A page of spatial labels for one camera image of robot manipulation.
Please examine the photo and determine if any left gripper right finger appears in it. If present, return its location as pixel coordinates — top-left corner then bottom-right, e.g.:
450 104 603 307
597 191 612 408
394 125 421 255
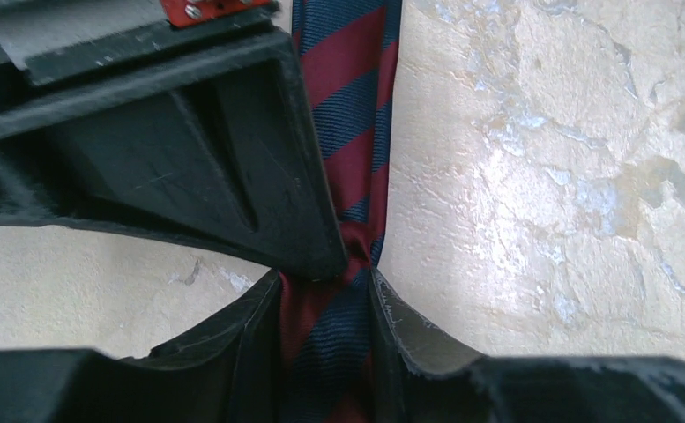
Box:
369 271 685 422

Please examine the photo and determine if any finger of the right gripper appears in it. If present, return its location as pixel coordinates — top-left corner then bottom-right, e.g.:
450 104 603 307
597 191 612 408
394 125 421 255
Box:
0 29 347 280

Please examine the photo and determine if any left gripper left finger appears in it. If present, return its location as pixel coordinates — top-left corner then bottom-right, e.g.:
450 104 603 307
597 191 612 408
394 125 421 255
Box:
0 271 281 422

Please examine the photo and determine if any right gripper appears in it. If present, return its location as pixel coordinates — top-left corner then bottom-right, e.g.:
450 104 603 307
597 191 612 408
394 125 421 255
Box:
0 1 281 108

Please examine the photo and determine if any red navy striped tie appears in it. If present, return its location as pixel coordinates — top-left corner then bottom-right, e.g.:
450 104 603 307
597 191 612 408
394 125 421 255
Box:
278 1 402 422

